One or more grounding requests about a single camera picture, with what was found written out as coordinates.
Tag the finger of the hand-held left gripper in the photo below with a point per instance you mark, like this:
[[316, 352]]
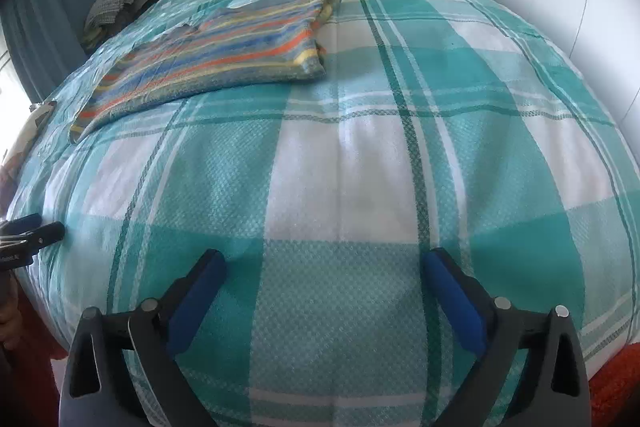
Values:
[[42, 234], [22, 224]]

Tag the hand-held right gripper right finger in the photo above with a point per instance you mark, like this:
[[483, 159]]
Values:
[[455, 302]]

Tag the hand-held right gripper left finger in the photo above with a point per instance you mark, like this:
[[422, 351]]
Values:
[[192, 307]]

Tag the striped knit sweater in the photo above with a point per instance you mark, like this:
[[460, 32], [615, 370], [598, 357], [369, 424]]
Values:
[[215, 52]]

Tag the person's left hand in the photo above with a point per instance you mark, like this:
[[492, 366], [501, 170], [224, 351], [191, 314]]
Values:
[[9, 324]]

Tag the teal plaid bedspread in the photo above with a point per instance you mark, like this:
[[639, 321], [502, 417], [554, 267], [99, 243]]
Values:
[[380, 147]]

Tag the red rug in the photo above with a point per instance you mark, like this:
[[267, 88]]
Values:
[[617, 392]]

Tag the teal curtain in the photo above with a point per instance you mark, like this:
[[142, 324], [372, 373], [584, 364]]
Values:
[[45, 7]]

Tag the folded checkered cloth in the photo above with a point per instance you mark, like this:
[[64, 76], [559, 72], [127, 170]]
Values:
[[112, 4]]

